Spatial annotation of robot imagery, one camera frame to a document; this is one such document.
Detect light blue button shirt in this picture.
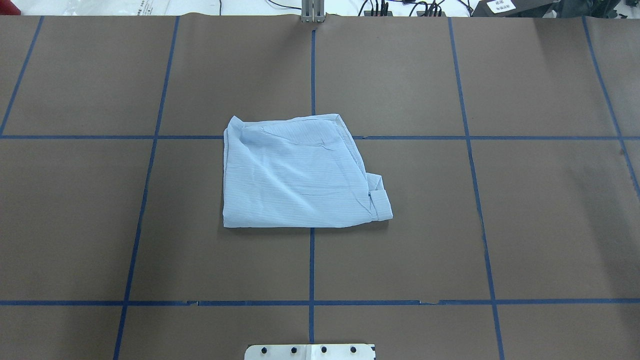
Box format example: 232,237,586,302
222,113,394,228

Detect aluminium frame post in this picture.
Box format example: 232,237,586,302
301,0,326,24

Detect black box white label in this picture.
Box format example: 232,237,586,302
471,0,562,18

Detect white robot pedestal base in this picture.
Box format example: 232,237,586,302
244,343,377,360

